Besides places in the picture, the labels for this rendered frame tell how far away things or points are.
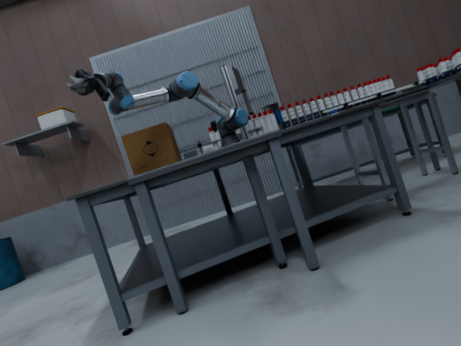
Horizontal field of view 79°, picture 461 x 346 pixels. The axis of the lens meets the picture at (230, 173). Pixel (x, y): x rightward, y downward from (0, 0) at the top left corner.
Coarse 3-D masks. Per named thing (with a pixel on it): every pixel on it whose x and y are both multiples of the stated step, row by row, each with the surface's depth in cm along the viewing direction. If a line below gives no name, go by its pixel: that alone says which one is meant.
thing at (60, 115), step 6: (60, 108) 457; (66, 108) 466; (42, 114) 455; (48, 114) 456; (54, 114) 456; (60, 114) 456; (66, 114) 462; (72, 114) 483; (42, 120) 456; (48, 120) 456; (54, 120) 456; (60, 120) 456; (66, 120) 457; (72, 120) 476; (42, 126) 456; (48, 126) 456
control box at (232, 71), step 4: (228, 68) 222; (232, 68) 221; (228, 72) 222; (232, 72) 221; (236, 72) 227; (232, 76) 221; (236, 76) 224; (240, 76) 235; (232, 80) 222; (236, 80) 221; (240, 80) 231; (236, 84) 221; (240, 84) 228; (236, 88) 221; (240, 88) 225; (236, 92) 229; (240, 92) 233
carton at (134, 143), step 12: (132, 132) 178; (144, 132) 179; (156, 132) 179; (168, 132) 179; (132, 144) 178; (144, 144) 179; (156, 144) 179; (168, 144) 179; (132, 156) 178; (144, 156) 179; (156, 156) 179; (168, 156) 179; (180, 156) 201; (132, 168) 178; (144, 168) 179; (156, 168) 179
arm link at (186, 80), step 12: (180, 84) 162; (192, 84) 163; (180, 96) 171; (192, 96) 168; (204, 96) 171; (216, 108) 177; (228, 108) 181; (240, 108) 184; (228, 120) 182; (240, 120) 182
